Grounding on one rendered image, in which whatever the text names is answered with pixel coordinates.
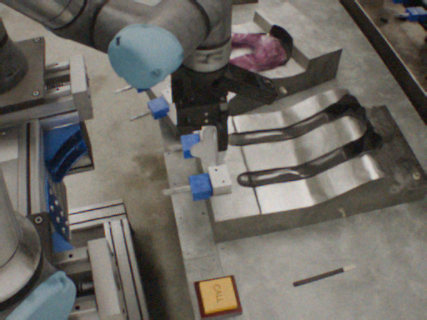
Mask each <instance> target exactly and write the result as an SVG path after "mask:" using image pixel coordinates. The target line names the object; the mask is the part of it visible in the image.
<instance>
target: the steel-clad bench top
mask: <svg viewBox="0 0 427 320"><path fill-rule="evenodd" d="M284 2H286V3H289V4H291V5H293V6H294V7H295V8H296V9H298V10H299V11H300V12H301V13H302V14H303V15H305V17H306V18H307V19H309V20H310V21H311V22H313V23H314V24H315V25H316V26H318V27H319V28H320V29H321V30H323V31H324V32H325V33H326V34H327V35H329V37H330V38H331V39H333V40H334V41H335V42H336V43H338V45H340V46H341V47H342V48H343V50H342V53H341V59H340V61H339V66H338V72H337V74H336V77H335V79H333V80H328V81H326V82H323V83H321V84H319V85H317V86H313V87H310V88H307V89H305V90H303V91H302V92H298V93H295V94H294V95H292V94H291V95H289V96H287V97H283V98H281V99H279V100H278V101H275V102H273V103H272V104H271V105H270V106H269V105H265V106H262V107H259V108H257V109H254V110H253V111H250V112H247V113H244V114H241V115H239V116H247V115H255V114H263V113H276V112H279V111H282V110H284V109H287V108H290V107H292V106H293V105H297V104H299V103H301V102H303V101H305V100H307V99H308V98H311V97H312V96H315V95H317V94H319V93H323V92H326V91H329V90H332V89H348V90H349V93H350V94H351V95H353V96H355V97H356V98H357V99H358V101H359V104H360V105H361V107H365V108H366V107H371V106H375V105H380V104H382V105H385V106H386V107H387V108H388V109H389V111H390V114H391V115H392V117H393V118H394V120H395V121H396V123H397V126H398V127H399V129H400V130H401V131H402V133H403V135H404V137H405V138H406V140H407V142H408V144H409V146H410V147H411V148H412V151H413V152H414V154H415V156H416V157H417V160H418V161H419V162H420V165H421V167H422V168H423V169H424V172H425V174H427V127H426V125H425V124H424V122H423V121H422V119H421V118H420V116H419V114H418V113H417V111H416V110H415V109H414V107H413V105H412V104H411V102H410V101H409V99H408V98H407V97H406V94H405V93H404V91H403V90H402V89H401V88H400V87H399V84H398V83H397V82H396V80H395V79H394V77H393V76H392V74H391V72H390V70H389V69H388V68H387V67H386V66H385V65H384V63H383V62H382V60H381V57H380V56H379V54H378V53H377V52H376V51H375V50H374V49H373V47H372V46H371V45H370V43H369V41H368V39H367V37H366V36H365V35H364V34H363V33H362V32H361V31H360V29H359V27H358V26H357V25H356V23H355V22H354V21H353V20H352V18H351V17H350V15H349V14H348V13H347V11H346V10H345V9H344V7H343V5H342V4H341V3H340V1H339V0H259V3H252V4H238V5H233V13H232V26H238V25H242V24H245V23H249V22H252V21H253V20H254V13H255V11H256V10H258V9H260V8H267V7H270V6H273V5H278V4H280V3H284ZM158 122H159V127H160V132H161V138H162V144H163V148H169V147H172V146H178V145H181V143H180V139H177V140H176V139H175V137H174V136H173V134H172V133H171V132H170V130H169V129H168V127H167V125H166V124H165V122H164V120H163V119H162V118H160V119H159V120H158ZM164 157H165V162H166V168H167V173H168V182H169V187H170V189H171V188H180V187H186V186H189V177H190V176H194V175H199V174H198V167H197V162H196V158H195V157H191V158H185V159H184V158H183V153H182V151H177V152H165V153H164ZM171 197H172V202H173V211H174V212H175V217H176V222H177V227H178V235H179V240H180V245H181V250H182V255H183V263H184V266H185V268H186V273H187V278H188V285H189V291H190V295H191V300H192V304H193V312H194V316H195V320H201V319H200V314H199V310H198V302H197V298H196V293H195V290H194V284H193V283H194V282H198V281H203V280H207V279H211V278H220V277H224V276H228V275H234V278H235V282H236V284H237V289H238V291H239V297H240V300H241V303H242V309H243V313H242V315H238V316H234V317H227V318H223V319H219V320H427V194H426V195H425V197H424V199H421V200H419V201H417V202H409V203H405V204H400V205H397V206H393V207H385V208H381V209H377V210H375V211H373V212H364V213H361V214H356V215H352V216H348V217H345V218H343V219H341V218H340V219H335V220H330V221H326V222H317V223H315V224H314V225H308V226H304V227H295V228H291V229H286V230H284V231H282V232H273V233H268V234H264V235H258V236H253V237H245V238H240V239H235V240H231V241H226V242H217V244H216V242H215V241H214V237H213V234H212V230H211V226H210V222H209V218H208V212H207V208H206V204H205V200H199V201H193V199H192V193H191V192H182V193H177V194H172V195H171ZM218 254H219V255H218ZM354 263H355V265H356V268H355V269H352V270H349V271H346V272H340V273H339V274H337V275H333V276H331V277H326V278H322V279H319V280H315V281H313V282H308V283H306V284H304V285H300V286H297V287H294V285H293V282H296V281H299V280H303V279H305V278H311V277H314V276H318V275H320V274H324V273H326V272H330V271H332V270H335V269H339V268H344V267H347V266H349V265H353V264H354ZM220 264H221V265H220ZM221 268H222V269H221Z"/></svg>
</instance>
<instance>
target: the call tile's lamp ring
mask: <svg viewBox="0 0 427 320"><path fill-rule="evenodd" d="M228 277H230V278H231V282H232V284H233V288H234V294H235V297H236V300H237V304H238V306H239V308H237V309H233V310H228V311H224V312H217V313H212V314H204V311H203V304H202V300H201V295H200V291H199V287H198V285H199V284H200V283H202V282H207V281H211V280H215V279H220V278H228ZM194 285H195V289H196V293H197V298H198V305H199V310H200V314H201V318H202V319H205V318H211V317H216V316H220V315H224V314H228V313H239V312H242V308H241V306H242V305H241V302H240V298H239V292H238V289H237V286H236V282H235V280H234V275H229V276H225V277H217V278H212V279H208V280H203V281H199V282H195V283H194Z"/></svg>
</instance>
